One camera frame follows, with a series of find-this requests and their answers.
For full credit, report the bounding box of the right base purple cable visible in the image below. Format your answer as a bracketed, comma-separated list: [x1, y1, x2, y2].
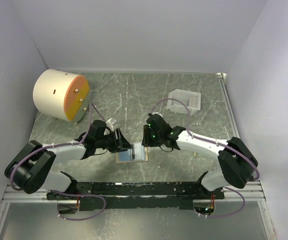
[197, 186, 246, 219]

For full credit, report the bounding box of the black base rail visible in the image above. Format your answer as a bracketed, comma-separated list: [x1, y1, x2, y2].
[46, 181, 226, 211]

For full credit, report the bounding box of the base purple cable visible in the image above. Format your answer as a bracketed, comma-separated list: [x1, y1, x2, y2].
[197, 186, 246, 219]
[49, 189, 107, 221]

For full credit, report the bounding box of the beige leather card holder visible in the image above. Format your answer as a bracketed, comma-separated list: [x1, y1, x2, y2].
[115, 142, 148, 164]

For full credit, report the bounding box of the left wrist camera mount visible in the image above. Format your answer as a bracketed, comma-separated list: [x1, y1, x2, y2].
[106, 117, 117, 131]

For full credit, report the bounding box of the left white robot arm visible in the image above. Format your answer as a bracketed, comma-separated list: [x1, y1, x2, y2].
[4, 120, 132, 200]

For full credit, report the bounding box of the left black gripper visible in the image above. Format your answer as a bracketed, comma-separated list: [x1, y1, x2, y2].
[95, 127, 133, 154]

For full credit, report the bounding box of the white card tray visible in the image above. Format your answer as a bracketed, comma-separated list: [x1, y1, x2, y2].
[166, 89, 201, 116]

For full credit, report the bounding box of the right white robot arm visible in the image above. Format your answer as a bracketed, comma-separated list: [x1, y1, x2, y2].
[142, 113, 258, 199]

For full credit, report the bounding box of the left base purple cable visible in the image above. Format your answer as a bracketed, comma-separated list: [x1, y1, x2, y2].
[49, 189, 107, 221]

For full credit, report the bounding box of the cream cylinder with orange face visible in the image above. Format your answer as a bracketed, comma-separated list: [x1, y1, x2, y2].
[32, 69, 90, 123]

